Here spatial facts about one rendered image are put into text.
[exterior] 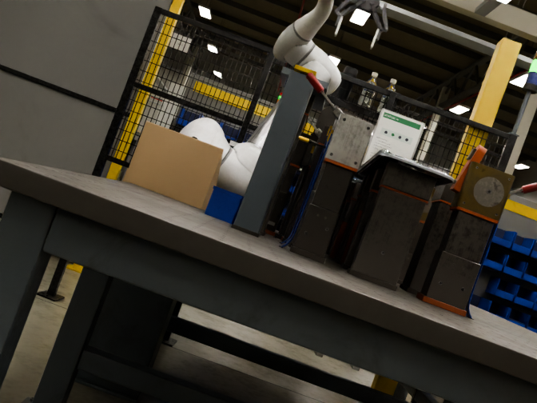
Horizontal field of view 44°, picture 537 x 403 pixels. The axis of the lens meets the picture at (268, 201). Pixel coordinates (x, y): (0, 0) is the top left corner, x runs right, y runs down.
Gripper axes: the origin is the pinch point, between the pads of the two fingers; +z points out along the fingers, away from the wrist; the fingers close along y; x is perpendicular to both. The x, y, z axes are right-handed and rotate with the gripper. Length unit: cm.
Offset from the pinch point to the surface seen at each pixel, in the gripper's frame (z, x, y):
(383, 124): 8, 90, 27
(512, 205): 4, 233, 142
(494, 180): 43, -74, 44
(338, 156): 50, -73, 7
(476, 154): 38, -72, 39
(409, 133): 8, 90, 41
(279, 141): 51, -64, -8
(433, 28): -349, 954, 117
